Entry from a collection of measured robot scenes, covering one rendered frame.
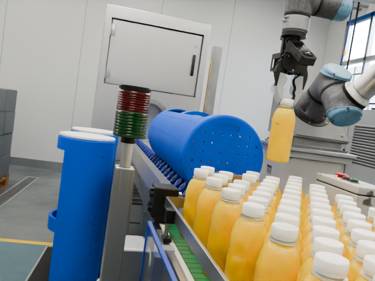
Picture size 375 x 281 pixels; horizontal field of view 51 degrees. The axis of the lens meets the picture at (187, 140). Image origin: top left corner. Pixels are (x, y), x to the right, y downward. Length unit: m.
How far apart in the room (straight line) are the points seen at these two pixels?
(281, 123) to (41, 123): 5.61
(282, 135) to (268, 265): 0.60
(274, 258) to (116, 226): 0.34
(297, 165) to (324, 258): 1.14
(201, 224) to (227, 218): 0.13
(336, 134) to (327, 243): 1.21
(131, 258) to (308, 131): 0.93
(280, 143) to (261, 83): 5.59
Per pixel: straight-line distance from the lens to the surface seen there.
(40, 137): 6.54
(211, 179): 0.91
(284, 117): 1.14
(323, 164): 1.67
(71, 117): 6.43
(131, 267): 1.07
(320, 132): 1.70
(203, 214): 0.91
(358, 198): 1.10
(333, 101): 1.55
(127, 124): 0.75
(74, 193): 1.97
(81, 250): 2.05
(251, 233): 0.69
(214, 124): 1.29
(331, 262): 0.49
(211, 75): 2.74
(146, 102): 0.76
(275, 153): 1.14
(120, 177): 0.78
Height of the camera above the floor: 1.22
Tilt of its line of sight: 4 degrees down
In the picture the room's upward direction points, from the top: 8 degrees clockwise
